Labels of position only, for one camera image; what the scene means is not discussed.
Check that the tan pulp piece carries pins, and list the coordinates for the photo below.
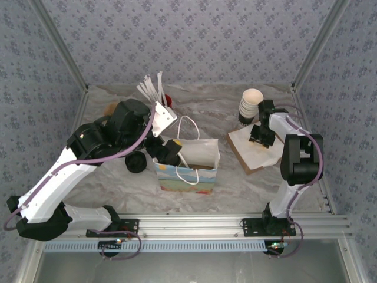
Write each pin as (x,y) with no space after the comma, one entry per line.
(109,108)

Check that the black white paper cup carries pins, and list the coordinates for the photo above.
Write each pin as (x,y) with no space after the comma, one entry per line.
(246,106)
(246,120)
(245,110)
(244,114)
(252,95)

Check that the black plastic cup lid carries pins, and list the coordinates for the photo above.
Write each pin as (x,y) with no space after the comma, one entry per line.
(135,163)

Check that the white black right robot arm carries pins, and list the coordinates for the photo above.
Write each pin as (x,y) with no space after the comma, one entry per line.
(282,194)

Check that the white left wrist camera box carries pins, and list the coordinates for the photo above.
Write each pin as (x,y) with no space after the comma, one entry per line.
(165,118)

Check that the red straw holder cup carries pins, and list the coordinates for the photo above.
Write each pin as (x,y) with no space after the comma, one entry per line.
(168,100)

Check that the small black circuit board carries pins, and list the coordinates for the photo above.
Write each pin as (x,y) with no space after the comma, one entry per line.
(110,244)
(277,246)

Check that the brown cardboard tray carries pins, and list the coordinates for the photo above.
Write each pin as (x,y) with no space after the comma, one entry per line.
(250,165)

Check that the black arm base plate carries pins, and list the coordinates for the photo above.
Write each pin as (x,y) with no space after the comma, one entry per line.
(129,225)
(250,227)

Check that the white paper sheet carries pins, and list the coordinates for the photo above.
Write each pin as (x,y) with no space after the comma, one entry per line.
(259,156)

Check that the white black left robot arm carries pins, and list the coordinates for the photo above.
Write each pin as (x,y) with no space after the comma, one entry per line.
(59,182)

